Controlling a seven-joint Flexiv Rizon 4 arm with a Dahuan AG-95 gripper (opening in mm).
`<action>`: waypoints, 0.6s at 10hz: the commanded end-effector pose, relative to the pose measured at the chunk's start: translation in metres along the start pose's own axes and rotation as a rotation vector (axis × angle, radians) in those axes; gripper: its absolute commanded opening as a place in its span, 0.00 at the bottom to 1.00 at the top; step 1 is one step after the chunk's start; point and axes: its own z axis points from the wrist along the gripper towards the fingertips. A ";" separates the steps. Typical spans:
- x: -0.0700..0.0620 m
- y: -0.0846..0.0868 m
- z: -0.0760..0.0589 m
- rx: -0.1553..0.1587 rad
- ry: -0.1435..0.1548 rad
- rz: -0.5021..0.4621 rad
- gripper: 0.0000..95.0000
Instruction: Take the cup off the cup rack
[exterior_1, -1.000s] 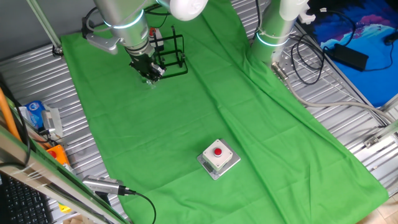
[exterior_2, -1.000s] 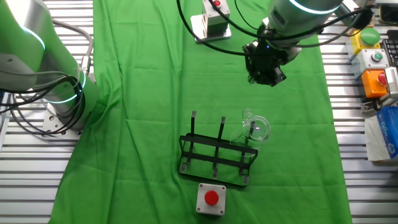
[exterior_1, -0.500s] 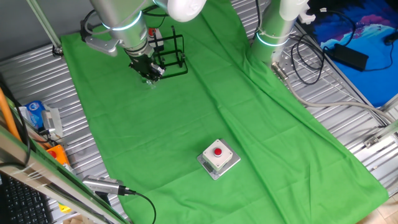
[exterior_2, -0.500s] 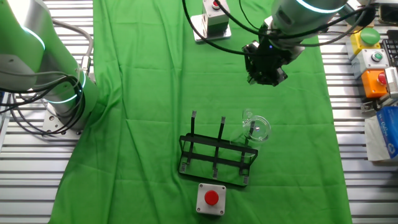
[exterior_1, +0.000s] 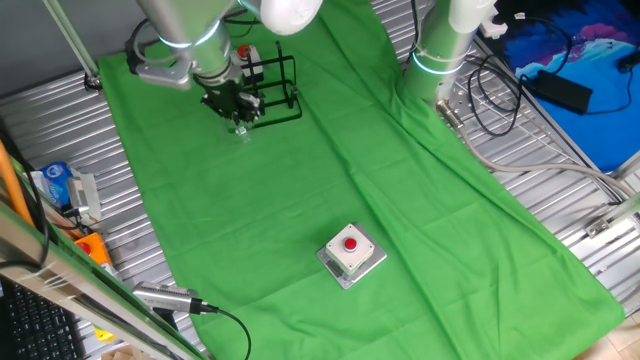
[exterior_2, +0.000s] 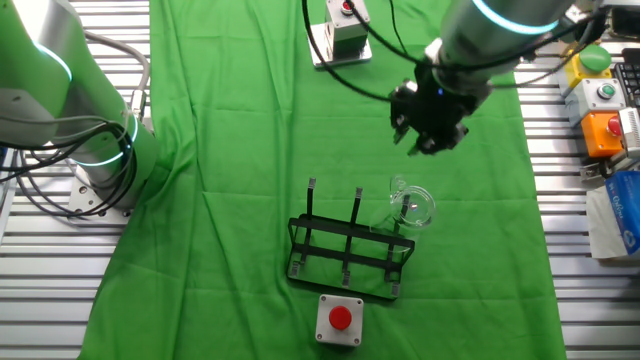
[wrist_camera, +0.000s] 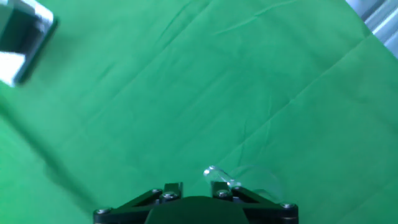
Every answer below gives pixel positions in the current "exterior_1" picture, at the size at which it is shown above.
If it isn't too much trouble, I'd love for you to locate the thin aluminium frame pole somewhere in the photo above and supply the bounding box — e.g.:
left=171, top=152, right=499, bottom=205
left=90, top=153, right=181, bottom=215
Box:
left=41, top=0, right=103, bottom=93

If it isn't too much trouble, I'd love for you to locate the grey corrugated hose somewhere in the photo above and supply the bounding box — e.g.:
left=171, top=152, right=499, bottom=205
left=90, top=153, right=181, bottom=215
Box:
left=436, top=98, right=634, bottom=201

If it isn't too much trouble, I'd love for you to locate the aluminium frame beam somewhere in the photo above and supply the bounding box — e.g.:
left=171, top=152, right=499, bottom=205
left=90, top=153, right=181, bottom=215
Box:
left=0, top=198, right=214, bottom=360

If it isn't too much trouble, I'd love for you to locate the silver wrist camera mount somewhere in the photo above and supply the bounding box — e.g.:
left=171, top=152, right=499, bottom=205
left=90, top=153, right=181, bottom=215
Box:
left=133, top=59, right=194, bottom=92

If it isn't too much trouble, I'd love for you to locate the silver camera on stand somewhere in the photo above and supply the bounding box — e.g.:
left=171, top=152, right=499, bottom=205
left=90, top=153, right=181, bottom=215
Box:
left=131, top=280, right=202, bottom=331

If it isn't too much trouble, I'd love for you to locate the black power adapter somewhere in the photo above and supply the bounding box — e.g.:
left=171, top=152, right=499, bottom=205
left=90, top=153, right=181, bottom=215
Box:
left=521, top=69, right=595, bottom=117

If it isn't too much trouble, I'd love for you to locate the clear glass cup with handle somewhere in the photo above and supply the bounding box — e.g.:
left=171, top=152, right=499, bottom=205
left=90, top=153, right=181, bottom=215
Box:
left=227, top=117, right=254, bottom=146

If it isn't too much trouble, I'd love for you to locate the black wire cup rack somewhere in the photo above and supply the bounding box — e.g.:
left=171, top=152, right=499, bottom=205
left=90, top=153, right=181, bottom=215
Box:
left=239, top=40, right=304, bottom=129

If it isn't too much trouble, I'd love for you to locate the black computer mouse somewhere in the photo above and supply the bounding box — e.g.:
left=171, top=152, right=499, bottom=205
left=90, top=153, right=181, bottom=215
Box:
left=616, top=49, right=640, bottom=75

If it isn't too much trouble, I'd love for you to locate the blue patterned mat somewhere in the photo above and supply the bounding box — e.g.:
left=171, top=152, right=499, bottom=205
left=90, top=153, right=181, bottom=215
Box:
left=493, top=0, right=640, bottom=174

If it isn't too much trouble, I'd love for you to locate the blue tissue pack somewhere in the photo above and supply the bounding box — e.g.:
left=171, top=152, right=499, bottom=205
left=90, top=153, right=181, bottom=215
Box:
left=39, top=160, right=76, bottom=209

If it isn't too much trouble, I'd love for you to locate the green cloth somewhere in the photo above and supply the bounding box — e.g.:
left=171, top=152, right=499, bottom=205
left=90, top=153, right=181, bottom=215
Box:
left=97, top=0, right=627, bottom=360

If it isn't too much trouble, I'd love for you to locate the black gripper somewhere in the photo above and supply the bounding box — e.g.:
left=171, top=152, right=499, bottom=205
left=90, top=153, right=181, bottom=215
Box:
left=200, top=78, right=265, bottom=129

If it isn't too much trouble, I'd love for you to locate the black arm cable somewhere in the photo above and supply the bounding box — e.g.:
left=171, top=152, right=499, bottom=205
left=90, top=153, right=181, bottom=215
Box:
left=123, top=17, right=167, bottom=76

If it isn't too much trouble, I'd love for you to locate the silver ribbed camera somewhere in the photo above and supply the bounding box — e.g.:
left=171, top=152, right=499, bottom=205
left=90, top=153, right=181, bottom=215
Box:
left=66, top=171, right=104, bottom=222

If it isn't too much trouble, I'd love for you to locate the white box with red button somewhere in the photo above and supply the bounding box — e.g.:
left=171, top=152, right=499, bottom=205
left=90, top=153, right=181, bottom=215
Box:
left=324, top=222, right=377, bottom=278
left=233, top=43, right=265, bottom=85

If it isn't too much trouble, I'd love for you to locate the black keyboard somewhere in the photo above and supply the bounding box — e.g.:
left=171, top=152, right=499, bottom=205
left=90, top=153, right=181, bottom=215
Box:
left=0, top=278, right=85, bottom=360

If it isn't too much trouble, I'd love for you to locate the black camera cable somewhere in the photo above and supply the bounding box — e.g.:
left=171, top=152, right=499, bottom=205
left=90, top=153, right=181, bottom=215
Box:
left=191, top=298, right=253, bottom=360

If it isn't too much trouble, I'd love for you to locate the aluminium corner bracket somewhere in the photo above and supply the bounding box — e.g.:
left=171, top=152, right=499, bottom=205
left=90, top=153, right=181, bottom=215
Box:
left=583, top=193, right=640, bottom=239

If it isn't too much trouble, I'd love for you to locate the orange box with red button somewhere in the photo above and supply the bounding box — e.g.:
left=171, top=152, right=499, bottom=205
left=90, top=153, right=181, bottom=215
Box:
left=74, top=231, right=114, bottom=267

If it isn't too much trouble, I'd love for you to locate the black coiled base cable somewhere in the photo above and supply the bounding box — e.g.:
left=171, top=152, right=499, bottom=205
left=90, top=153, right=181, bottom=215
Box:
left=466, top=53, right=524, bottom=139

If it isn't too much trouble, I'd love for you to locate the orange pole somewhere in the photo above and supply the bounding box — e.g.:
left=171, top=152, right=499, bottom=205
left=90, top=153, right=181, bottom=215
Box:
left=0, top=139, right=35, bottom=227

